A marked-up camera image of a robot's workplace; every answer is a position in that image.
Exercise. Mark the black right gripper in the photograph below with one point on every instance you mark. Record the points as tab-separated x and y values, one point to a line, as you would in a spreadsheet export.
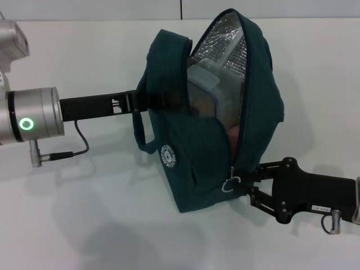
315	191

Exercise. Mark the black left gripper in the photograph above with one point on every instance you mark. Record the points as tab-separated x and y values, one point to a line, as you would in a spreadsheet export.
90	107

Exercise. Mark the clear blue-rimmed food container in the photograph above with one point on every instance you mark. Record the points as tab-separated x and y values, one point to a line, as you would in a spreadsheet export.
205	81

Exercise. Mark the pink toy peach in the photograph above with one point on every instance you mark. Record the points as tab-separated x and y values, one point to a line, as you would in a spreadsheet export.
233	137

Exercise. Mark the dark teal lunch bag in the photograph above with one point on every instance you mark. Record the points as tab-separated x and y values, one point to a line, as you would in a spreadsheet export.
258	112

